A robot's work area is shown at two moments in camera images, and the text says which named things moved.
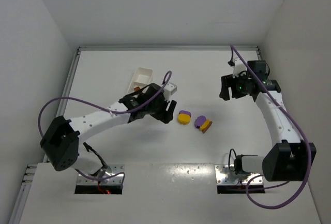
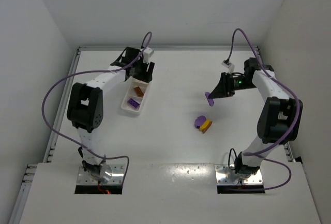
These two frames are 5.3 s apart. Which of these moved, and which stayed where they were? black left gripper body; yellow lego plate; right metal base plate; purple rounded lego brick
Moved: black left gripper body
Stayed: yellow lego plate; purple rounded lego brick; right metal base plate
